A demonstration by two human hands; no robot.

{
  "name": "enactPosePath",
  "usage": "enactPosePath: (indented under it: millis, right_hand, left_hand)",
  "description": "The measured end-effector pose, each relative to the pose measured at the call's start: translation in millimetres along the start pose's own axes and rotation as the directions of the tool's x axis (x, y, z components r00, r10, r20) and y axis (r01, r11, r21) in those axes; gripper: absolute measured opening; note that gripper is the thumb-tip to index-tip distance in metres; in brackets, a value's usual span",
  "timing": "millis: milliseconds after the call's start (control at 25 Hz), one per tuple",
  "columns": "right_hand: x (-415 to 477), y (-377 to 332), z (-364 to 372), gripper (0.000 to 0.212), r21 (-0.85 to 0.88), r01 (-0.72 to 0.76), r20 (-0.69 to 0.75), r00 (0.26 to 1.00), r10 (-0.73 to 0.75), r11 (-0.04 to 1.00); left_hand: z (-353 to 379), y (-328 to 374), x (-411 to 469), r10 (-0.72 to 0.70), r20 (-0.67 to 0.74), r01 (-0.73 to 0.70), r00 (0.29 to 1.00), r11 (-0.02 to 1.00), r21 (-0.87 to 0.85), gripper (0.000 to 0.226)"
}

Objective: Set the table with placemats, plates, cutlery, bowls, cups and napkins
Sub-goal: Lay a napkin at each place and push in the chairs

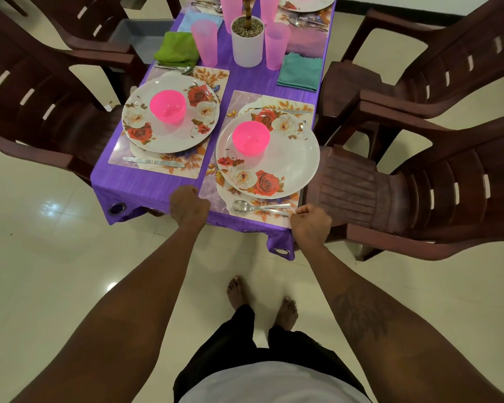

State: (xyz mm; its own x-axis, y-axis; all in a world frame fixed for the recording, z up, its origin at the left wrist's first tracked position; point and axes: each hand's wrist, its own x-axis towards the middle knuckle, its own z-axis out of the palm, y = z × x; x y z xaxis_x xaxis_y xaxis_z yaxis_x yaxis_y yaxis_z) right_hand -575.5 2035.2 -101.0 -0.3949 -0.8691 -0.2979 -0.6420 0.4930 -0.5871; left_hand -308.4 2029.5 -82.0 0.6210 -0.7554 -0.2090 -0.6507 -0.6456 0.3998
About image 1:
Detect grey plastic tray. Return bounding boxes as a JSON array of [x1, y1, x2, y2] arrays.
[[108, 18, 178, 66]]

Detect person's right foot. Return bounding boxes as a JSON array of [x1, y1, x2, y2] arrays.
[[270, 296, 299, 332]]

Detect floral placemat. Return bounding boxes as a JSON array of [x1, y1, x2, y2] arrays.
[[198, 90, 316, 229], [276, 0, 335, 58], [108, 64, 230, 180], [180, 0, 224, 15]]

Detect white plant pot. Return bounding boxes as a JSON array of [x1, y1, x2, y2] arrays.
[[230, 15, 265, 68]]

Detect person's right hand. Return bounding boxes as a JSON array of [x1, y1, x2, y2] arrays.
[[289, 204, 333, 250]]

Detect person's left foot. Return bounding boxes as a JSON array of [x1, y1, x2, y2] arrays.
[[228, 275, 253, 312]]

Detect person's left hand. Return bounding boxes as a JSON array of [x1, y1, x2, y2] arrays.
[[169, 185, 211, 231]]

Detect person's left forearm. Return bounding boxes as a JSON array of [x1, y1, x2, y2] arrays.
[[8, 220, 213, 403]]

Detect purple tablecloth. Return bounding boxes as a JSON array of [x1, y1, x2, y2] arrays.
[[90, 0, 337, 261]]

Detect teal cloth napkin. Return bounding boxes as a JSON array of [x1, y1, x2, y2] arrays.
[[276, 52, 323, 92]]

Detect light blue cloth napkin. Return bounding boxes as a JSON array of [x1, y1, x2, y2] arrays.
[[177, 11, 224, 35]]

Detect brown plastic chair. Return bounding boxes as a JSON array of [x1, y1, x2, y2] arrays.
[[302, 100, 504, 263], [0, 0, 182, 53], [315, 0, 504, 165], [0, 0, 148, 186]]

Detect floral white plate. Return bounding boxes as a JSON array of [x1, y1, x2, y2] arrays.
[[121, 75, 220, 154], [215, 108, 321, 200], [277, 0, 337, 13]]

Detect green cloth napkin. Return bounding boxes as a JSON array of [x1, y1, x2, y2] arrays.
[[154, 32, 200, 68]]

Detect silver table knife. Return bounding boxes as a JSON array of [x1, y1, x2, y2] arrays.
[[123, 157, 186, 168]]

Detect person's foot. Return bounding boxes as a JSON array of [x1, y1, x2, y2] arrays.
[[228, 275, 253, 312], [270, 296, 299, 332]]

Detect white shirt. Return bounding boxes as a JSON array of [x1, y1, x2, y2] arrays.
[[181, 361, 364, 403]]

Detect silver spoon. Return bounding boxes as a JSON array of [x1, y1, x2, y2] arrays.
[[233, 200, 291, 214], [153, 64, 195, 76], [191, 0, 223, 13]]

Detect person's right forearm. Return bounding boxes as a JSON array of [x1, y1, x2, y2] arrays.
[[296, 239, 504, 403]]

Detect pink plastic tumbler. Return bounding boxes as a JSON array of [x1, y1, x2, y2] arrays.
[[259, 0, 281, 25], [191, 19, 218, 68], [219, 0, 244, 35], [264, 22, 291, 71]]

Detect pink plastic bowl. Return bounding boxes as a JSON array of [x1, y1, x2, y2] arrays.
[[232, 121, 271, 156], [150, 90, 187, 125]]

